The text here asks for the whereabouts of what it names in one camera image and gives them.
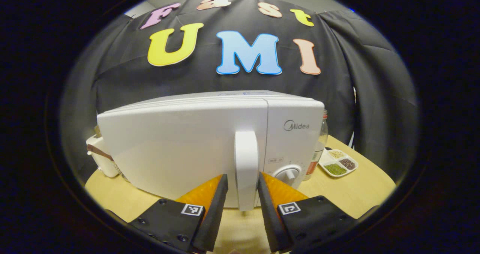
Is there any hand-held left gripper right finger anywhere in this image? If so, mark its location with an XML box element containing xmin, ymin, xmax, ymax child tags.
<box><xmin>257</xmin><ymin>171</ymin><xmax>359</xmax><ymax>253</ymax></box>

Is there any white appliance with brown band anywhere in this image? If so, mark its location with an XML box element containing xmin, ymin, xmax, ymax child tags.
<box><xmin>86</xmin><ymin>126</ymin><xmax>124</xmax><ymax>180</ymax></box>

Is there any black backdrop cloth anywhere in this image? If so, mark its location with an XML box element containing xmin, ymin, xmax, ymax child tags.
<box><xmin>60</xmin><ymin>0</ymin><xmax>419</xmax><ymax>181</ymax></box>

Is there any white divided dish of beans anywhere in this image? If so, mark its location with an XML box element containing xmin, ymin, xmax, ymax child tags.
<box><xmin>319</xmin><ymin>149</ymin><xmax>359</xmax><ymax>178</ymax></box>

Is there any clear bottle with red label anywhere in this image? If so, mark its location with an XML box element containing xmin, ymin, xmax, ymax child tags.
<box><xmin>303</xmin><ymin>110</ymin><xmax>329</xmax><ymax>182</ymax></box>

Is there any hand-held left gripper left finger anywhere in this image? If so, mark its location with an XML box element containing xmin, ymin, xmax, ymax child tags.
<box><xmin>127</xmin><ymin>174</ymin><xmax>229</xmax><ymax>254</ymax></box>

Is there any white microwave oven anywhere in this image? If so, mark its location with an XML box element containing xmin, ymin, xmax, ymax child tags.
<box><xmin>97</xmin><ymin>90</ymin><xmax>325</xmax><ymax>212</ymax></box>

